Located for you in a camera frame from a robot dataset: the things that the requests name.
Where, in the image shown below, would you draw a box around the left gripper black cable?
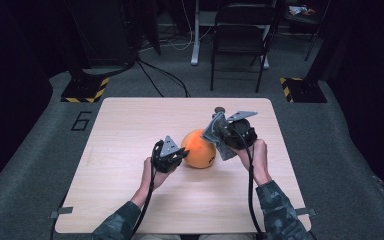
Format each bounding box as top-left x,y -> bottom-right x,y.
129,139 -> 165,240

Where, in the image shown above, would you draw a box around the white floor cables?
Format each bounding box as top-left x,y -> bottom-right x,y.
139,0 -> 214,52

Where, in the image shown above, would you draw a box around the grey tape strip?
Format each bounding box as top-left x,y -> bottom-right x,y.
296,207 -> 317,217
49,206 -> 74,219

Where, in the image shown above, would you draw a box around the white and orange clutter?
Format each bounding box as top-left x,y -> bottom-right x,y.
288,4 -> 316,17

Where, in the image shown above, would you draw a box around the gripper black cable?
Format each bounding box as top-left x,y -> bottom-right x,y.
129,139 -> 165,240
231,126 -> 266,240

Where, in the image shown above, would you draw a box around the black floor cable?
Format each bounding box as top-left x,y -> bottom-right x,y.
139,59 -> 192,98
136,59 -> 165,98

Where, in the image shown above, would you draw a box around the black yellow-striped stand base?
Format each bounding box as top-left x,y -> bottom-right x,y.
279,77 -> 328,104
60,74 -> 110,104

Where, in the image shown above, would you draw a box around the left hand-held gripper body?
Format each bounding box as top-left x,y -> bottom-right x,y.
151,135 -> 181,174

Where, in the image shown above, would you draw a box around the black folding chair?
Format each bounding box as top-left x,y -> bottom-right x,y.
209,2 -> 281,94

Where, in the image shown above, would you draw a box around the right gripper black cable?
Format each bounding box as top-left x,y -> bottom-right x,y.
231,126 -> 266,240

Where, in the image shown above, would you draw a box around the person's left hand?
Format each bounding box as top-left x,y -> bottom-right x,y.
131,157 -> 172,209

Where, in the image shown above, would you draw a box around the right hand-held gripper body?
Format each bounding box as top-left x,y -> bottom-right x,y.
224,110 -> 259,151

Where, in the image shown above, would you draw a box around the dark side table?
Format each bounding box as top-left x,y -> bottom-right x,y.
284,0 -> 331,63

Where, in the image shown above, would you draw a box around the person's right hand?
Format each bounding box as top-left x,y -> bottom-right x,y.
236,139 -> 273,187

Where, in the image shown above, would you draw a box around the white desk leg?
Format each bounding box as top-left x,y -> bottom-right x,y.
261,24 -> 270,70
190,0 -> 202,66

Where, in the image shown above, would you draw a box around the orange plush toy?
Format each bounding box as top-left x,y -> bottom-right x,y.
180,129 -> 217,169

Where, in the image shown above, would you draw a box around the grey knitted hat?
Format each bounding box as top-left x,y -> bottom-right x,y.
201,111 -> 238,162

